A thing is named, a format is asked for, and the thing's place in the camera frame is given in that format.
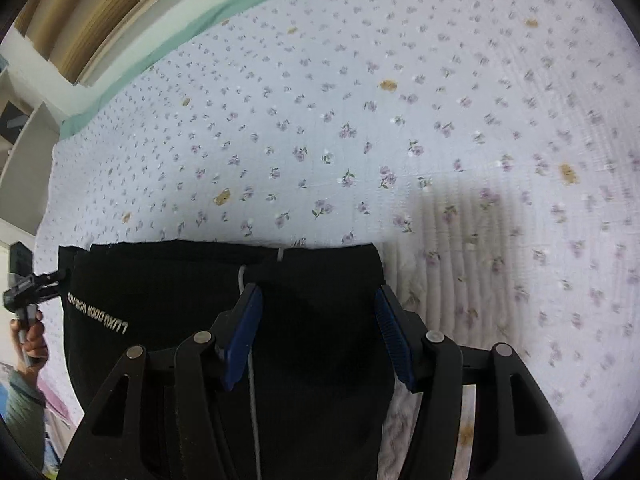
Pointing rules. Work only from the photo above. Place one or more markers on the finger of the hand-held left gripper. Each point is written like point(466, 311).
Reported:
point(50, 280)

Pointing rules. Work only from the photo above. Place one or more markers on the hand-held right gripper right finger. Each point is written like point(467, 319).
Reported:
point(395, 345)

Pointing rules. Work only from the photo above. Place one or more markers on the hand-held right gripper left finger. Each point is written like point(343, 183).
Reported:
point(245, 335)

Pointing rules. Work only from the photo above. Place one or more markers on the black hooded jacket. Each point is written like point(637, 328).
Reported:
point(175, 300)

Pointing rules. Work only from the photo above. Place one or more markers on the person's left forearm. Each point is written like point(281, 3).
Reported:
point(22, 410)

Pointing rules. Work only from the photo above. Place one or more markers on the person's left hand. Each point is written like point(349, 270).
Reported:
point(37, 347)

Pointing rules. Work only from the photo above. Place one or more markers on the white bookshelf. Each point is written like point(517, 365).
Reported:
point(30, 160)

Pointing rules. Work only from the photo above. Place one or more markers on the pink blanket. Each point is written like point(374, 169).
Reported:
point(56, 402)

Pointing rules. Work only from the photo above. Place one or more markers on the floral white bed sheet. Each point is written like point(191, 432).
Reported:
point(350, 110)

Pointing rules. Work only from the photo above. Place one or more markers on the green mattress edge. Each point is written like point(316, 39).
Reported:
point(150, 45)

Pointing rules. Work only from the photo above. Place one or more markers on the brown striped roller blind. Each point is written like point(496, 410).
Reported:
point(85, 15)

